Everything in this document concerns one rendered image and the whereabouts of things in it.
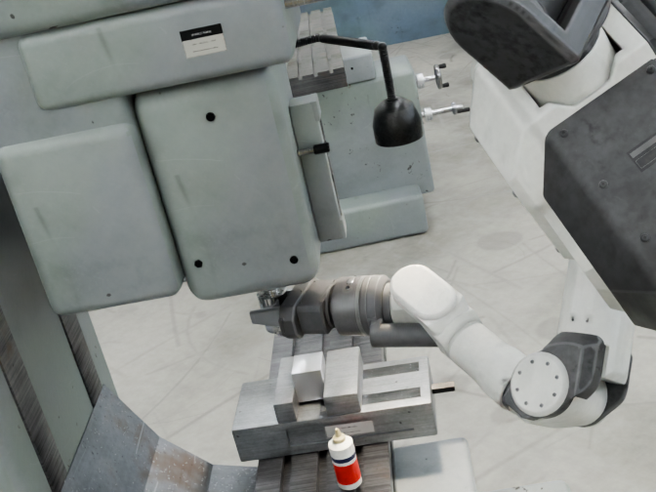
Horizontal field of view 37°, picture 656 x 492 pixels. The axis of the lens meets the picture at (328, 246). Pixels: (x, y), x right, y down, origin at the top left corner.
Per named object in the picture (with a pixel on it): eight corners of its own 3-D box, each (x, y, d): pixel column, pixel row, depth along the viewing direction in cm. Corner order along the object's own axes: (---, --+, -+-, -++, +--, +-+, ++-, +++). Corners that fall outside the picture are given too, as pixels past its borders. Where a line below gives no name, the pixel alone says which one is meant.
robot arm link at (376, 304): (364, 263, 141) (439, 260, 137) (385, 305, 149) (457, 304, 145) (348, 327, 135) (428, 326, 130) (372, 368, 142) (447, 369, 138)
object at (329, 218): (347, 226, 144) (316, 92, 135) (347, 238, 140) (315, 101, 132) (320, 231, 144) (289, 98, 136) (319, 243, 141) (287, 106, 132)
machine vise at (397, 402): (433, 386, 179) (424, 335, 175) (437, 435, 166) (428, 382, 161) (250, 412, 184) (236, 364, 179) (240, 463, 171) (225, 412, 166)
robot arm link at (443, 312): (413, 254, 138) (476, 304, 128) (429, 291, 144) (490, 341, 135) (379, 283, 136) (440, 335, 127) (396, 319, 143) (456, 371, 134)
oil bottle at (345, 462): (362, 472, 161) (348, 419, 157) (362, 488, 157) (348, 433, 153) (338, 476, 161) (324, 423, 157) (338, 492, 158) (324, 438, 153)
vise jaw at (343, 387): (363, 363, 178) (359, 346, 176) (361, 412, 165) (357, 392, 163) (331, 368, 179) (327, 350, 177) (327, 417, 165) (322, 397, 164)
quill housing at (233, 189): (325, 226, 153) (279, 27, 140) (323, 288, 134) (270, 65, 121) (209, 248, 155) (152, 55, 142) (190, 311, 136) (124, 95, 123)
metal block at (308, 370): (329, 379, 174) (322, 350, 172) (327, 398, 169) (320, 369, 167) (301, 383, 175) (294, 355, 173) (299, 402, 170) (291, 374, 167)
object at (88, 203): (205, 226, 156) (160, 70, 145) (183, 299, 134) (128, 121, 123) (92, 248, 158) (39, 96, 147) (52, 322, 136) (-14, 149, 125)
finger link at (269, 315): (249, 307, 146) (287, 306, 144) (255, 324, 148) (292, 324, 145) (245, 311, 145) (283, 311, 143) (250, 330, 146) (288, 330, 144)
